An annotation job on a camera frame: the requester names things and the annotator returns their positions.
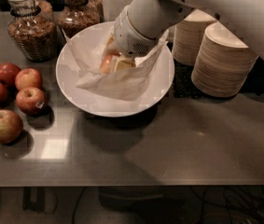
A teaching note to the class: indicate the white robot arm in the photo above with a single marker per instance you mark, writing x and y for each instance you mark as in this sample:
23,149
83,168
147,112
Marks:
140,24

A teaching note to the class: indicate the white paper liner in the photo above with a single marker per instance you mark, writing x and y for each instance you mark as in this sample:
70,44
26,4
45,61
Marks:
87,49

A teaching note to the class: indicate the large yellow-red apple front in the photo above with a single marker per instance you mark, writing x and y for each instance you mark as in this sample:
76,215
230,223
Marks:
11,126

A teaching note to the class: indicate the rear stack paper bowls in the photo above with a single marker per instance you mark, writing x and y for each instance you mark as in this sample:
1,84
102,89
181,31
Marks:
188,35

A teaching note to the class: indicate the large white bowl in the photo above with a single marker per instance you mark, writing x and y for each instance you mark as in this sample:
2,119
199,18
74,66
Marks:
67,72

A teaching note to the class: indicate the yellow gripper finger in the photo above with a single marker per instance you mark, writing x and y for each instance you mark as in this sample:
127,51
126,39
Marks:
123,62

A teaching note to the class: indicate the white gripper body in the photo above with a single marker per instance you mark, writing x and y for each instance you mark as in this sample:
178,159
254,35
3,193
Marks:
128,38

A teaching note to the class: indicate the red apple with sticker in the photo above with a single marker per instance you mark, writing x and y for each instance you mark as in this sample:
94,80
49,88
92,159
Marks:
31,100

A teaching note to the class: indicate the red apple top left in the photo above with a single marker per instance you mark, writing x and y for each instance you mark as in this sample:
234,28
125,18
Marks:
8,73

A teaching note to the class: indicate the pale red apple upper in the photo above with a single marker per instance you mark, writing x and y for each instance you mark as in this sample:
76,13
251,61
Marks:
28,77

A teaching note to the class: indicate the stack paper bowls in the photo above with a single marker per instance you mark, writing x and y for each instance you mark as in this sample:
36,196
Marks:
188,35
223,63

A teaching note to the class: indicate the glass granola jar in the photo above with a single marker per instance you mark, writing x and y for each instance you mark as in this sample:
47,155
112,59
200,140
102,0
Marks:
32,30
78,15

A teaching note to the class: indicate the front stack paper bowls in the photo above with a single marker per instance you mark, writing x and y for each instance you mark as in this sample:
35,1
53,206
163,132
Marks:
223,63

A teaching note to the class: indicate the glass granola jar right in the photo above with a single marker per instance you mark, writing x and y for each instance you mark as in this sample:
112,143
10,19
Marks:
78,15

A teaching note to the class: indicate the glass granola jar left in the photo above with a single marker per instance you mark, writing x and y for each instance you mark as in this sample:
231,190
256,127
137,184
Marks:
32,30

